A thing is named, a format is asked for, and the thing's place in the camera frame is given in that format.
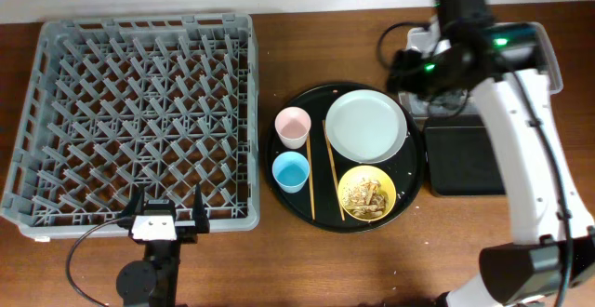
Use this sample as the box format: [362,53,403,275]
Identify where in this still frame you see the grey round plate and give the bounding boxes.
[324,89,408,164]

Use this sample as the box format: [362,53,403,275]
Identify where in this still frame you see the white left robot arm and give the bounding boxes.
[116,186,210,307]

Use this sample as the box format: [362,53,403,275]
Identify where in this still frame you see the grey dishwasher rack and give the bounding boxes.
[1,13,260,242]

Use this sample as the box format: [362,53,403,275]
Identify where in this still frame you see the left wooden chopstick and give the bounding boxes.
[306,134,316,221]

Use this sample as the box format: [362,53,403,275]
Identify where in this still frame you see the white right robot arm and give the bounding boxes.
[386,0,594,307]

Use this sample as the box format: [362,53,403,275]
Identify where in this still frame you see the clear plastic bin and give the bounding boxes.
[397,20,563,119]

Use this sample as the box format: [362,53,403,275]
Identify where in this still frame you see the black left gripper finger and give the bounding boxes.
[192,184,207,223]
[121,185,144,218]

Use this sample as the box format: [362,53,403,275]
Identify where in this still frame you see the pink plastic cup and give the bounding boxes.
[274,107,311,150]

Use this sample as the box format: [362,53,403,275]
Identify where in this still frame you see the black rectangular tray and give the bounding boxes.
[423,114,506,197]

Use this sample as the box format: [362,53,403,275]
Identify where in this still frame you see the blue plastic cup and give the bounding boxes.
[271,152,311,194]

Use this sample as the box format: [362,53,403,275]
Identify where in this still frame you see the wooden chopstick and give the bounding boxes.
[322,120,345,221]
[306,134,316,221]

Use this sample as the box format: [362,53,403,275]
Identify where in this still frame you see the round black tray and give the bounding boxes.
[261,81,426,233]

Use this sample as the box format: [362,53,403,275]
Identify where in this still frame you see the right wooden chopstick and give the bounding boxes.
[322,120,345,221]

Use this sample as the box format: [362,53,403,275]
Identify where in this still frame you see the yellow bowl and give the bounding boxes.
[338,166,400,222]

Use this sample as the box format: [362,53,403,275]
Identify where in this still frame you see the food scraps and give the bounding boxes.
[342,178,388,220]

